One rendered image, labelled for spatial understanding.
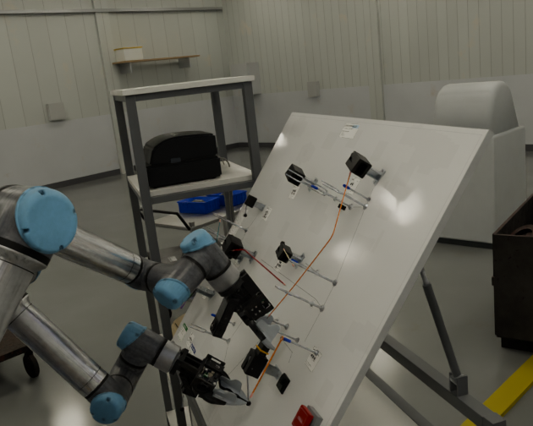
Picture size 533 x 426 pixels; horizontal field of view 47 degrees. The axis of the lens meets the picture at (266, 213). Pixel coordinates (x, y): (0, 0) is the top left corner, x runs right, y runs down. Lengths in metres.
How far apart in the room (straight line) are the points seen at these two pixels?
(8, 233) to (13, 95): 11.54
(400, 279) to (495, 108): 4.66
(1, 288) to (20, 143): 11.54
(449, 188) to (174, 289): 0.64
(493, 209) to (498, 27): 6.02
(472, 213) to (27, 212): 5.21
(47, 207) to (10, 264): 0.12
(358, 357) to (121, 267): 0.57
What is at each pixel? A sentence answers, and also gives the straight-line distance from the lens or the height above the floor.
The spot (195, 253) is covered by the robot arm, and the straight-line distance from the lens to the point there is 1.43.
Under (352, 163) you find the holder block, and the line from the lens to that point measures 1.56.
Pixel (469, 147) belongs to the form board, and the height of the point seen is 1.66.
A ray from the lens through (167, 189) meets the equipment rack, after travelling 2.40.
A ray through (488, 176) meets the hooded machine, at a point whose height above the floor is 0.71.
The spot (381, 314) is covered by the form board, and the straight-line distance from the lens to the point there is 1.35.
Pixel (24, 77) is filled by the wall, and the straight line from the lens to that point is 12.78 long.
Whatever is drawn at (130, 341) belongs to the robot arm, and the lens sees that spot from 1.59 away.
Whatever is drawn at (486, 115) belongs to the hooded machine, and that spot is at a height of 1.25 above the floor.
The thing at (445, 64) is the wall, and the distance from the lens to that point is 11.98.
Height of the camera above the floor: 1.87
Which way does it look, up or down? 13 degrees down
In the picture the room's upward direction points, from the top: 6 degrees counter-clockwise
